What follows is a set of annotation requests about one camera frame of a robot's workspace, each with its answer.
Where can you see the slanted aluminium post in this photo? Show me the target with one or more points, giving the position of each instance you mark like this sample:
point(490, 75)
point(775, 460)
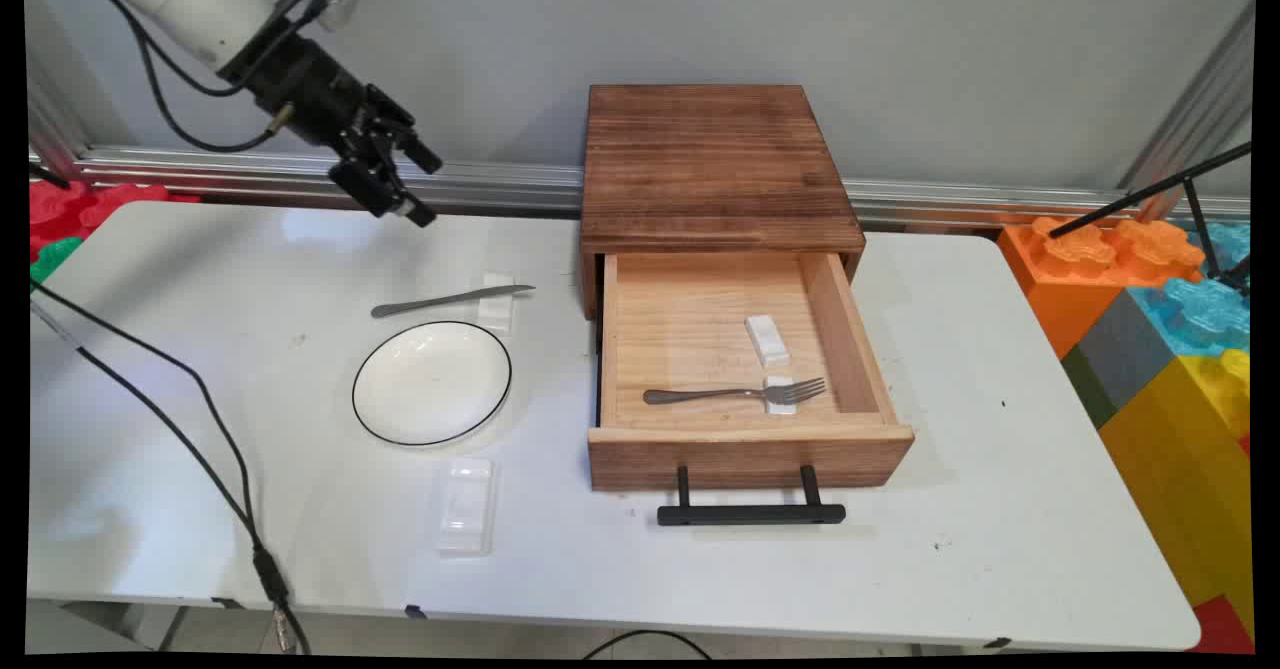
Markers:
point(50, 134)
point(1200, 109)

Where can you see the blue giant building block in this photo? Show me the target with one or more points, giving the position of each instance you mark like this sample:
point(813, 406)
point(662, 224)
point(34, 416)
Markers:
point(1205, 309)

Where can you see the white plate with black rim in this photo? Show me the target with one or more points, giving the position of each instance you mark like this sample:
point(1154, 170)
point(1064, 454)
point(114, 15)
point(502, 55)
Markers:
point(430, 384)

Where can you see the white ceramic cutlery rest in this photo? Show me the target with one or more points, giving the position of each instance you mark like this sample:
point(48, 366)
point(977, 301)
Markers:
point(495, 319)
point(780, 410)
point(768, 341)

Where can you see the red giant building block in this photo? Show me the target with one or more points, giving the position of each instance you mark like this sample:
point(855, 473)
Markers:
point(1225, 629)
point(70, 207)

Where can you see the black tripod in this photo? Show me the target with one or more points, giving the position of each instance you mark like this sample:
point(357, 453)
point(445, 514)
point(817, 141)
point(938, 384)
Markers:
point(1150, 189)

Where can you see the silver fork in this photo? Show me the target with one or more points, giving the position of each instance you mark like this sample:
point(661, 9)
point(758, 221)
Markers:
point(700, 394)

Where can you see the clear plastic tray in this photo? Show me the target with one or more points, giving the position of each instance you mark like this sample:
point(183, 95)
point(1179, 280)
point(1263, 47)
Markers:
point(466, 509)

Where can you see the grey giant building block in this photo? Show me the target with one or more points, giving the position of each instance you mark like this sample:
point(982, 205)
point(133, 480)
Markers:
point(1120, 354)

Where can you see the light wooden drawer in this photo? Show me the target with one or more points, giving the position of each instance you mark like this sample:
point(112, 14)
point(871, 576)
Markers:
point(740, 459)

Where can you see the dark wooden drawer cabinet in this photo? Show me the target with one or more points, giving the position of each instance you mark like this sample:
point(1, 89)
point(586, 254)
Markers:
point(710, 159)

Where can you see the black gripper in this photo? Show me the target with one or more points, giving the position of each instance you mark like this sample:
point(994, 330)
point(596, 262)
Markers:
point(310, 99)

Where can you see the green giant building block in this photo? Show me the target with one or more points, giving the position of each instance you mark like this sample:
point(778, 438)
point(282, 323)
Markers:
point(50, 257)

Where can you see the yellow giant building block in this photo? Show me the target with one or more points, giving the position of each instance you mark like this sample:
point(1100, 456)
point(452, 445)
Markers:
point(1180, 469)

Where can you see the orange giant building block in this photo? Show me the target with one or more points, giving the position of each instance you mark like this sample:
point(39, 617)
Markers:
point(1050, 279)

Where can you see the silver table knife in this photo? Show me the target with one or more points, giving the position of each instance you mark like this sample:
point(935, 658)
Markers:
point(440, 300)

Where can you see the horizontal aluminium rail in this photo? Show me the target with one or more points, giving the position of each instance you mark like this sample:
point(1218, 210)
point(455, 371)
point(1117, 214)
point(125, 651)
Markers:
point(500, 184)

